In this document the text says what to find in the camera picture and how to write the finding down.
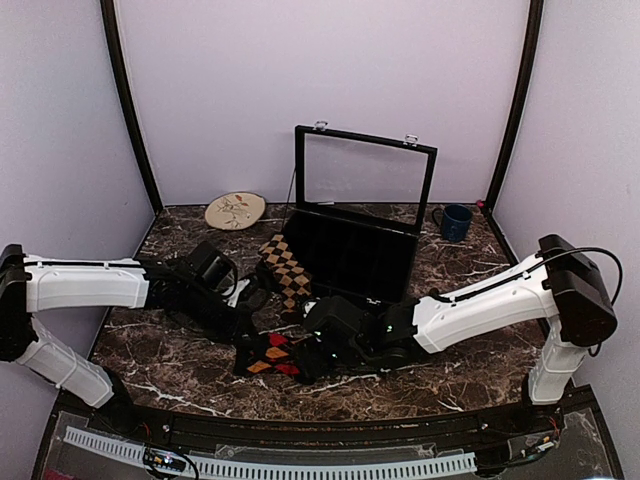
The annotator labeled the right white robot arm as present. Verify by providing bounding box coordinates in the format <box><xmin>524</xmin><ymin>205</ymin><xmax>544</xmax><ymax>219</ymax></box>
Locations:
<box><xmin>303</xmin><ymin>234</ymin><xmax>618</xmax><ymax>434</ymax></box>

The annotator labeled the black display box with lid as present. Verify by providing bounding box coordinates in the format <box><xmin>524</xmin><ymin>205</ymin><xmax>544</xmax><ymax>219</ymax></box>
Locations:
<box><xmin>280</xmin><ymin>121</ymin><xmax>438</xmax><ymax>311</ymax></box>

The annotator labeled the left black frame post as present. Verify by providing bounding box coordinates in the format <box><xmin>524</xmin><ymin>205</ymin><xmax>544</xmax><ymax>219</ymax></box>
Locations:
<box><xmin>100</xmin><ymin>0</ymin><xmax>164</xmax><ymax>215</ymax></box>

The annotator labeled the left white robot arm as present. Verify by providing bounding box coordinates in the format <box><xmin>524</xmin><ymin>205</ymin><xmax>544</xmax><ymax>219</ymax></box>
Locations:
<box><xmin>1</xmin><ymin>242</ymin><xmax>267</xmax><ymax>436</ymax></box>

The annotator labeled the right black frame post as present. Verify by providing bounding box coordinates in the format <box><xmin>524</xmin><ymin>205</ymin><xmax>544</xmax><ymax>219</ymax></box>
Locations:
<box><xmin>484</xmin><ymin>0</ymin><xmax>544</xmax><ymax>215</ymax></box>

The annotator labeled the brown tan argyle sock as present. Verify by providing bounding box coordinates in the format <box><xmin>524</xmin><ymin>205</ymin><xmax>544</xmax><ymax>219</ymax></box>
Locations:
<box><xmin>259</xmin><ymin>233</ymin><xmax>312</xmax><ymax>324</ymax></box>

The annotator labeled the dark blue mug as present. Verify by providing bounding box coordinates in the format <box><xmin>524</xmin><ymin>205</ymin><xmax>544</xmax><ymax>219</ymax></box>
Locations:
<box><xmin>431</xmin><ymin>204</ymin><xmax>473</xmax><ymax>243</ymax></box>

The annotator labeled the grey slotted cable duct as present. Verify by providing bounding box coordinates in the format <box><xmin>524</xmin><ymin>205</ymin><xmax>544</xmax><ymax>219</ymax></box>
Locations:
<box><xmin>63</xmin><ymin>425</ymin><xmax>477</xmax><ymax>480</ymax></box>

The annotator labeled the floral ceramic plate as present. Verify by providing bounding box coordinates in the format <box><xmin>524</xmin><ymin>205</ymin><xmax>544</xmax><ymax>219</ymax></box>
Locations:
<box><xmin>204</xmin><ymin>192</ymin><xmax>266</xmax><ymax>231</ymax></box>

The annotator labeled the black front rail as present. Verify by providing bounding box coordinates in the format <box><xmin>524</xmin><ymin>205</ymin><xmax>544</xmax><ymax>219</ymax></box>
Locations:
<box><xmin>49</xmin><ymin>384</ymin><xmax>601</xmax><ymax>456</ymax></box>

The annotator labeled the black frame post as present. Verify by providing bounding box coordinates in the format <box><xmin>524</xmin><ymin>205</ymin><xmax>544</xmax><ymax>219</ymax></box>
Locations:
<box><xmin>484</xmin><ymin>0</ymin><xmax>544</xmax><ymax>215</ymax></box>
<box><xmin>100</xmin><ymin>0</ymin><xmax>164</xmax><ymax>215</ymax></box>

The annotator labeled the red yellow black argyle sock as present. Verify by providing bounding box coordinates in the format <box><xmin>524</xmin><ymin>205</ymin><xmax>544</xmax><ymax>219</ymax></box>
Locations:
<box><xmin>233</xmin><ymin>332</ymin><xmax>332</xmax><ymax>385</ymax></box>

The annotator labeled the small circuit board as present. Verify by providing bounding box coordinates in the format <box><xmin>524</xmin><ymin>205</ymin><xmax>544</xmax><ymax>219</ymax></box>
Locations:
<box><xmin>142</xmin><ymin>449</ymin><xmax>187</xmax><ymax>473</ymax></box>

